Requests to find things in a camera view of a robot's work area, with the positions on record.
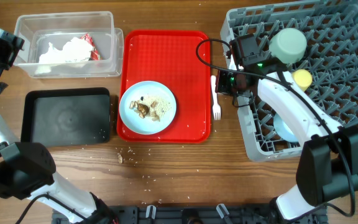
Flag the mint green bowl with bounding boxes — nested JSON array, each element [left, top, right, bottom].
[[268, 28, 307, 63]]

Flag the yellow plastic cup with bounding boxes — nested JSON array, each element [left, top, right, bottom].
[[292, 69, 313, 91]]

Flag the white plastic fork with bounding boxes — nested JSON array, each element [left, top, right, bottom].
[[210, 75, 221, 120]]

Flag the white napkin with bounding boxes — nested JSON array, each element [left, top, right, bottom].
[[39, 37, 94, 64]]

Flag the light blue bowl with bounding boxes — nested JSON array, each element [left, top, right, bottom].
[[273, 114, 298, 142]]

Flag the red snack wrapper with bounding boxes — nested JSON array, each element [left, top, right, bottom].
[[81, 33, 102, 60]]

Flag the food scraps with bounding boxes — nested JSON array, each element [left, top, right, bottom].
[[129, 95, 172, 121]]

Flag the light blue plate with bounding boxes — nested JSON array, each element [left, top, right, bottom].
[[119, 81, 177, 135]]

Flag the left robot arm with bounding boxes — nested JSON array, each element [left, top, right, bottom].
[[0, 29, 119, 223]]

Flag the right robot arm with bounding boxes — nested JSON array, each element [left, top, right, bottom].
[[216, 29, 358, 223]]

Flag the clear plastic waste bin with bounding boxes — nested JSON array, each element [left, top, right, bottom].
[[14, 11, 124, 78]]

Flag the grey dishwasher rack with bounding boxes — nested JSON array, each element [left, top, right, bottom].
[[219, 0, 358, 162]]

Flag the red serving tray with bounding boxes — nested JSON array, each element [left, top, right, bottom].
[[117, 30, 211, 144]]

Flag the black plastic tray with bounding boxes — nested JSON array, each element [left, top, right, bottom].
[[21, 87, 111, 147]]

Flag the food crumb on table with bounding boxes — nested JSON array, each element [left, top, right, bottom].
[[117, 154, 124, 164]]

